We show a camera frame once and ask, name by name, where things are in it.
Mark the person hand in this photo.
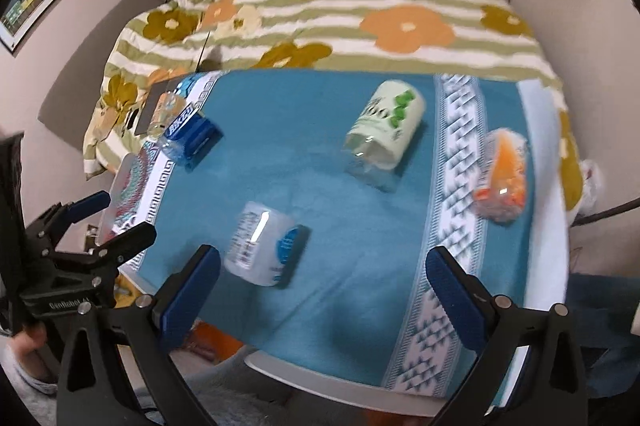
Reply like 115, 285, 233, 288
10, 323, 47, 356

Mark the black cable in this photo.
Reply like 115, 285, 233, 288
572, 197, 640, 227

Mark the orange label clear cup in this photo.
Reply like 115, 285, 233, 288
146, 92, 186, 138

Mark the floral striped bed blanket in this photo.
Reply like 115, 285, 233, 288
81, 0, 584, 212

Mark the green label white cup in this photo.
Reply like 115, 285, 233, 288
343, 79, 426, 192

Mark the blue label plastic cup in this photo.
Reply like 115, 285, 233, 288
158, 104, 224, 168

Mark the dark grey laptop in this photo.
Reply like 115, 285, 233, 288
134, 30, 212, 140

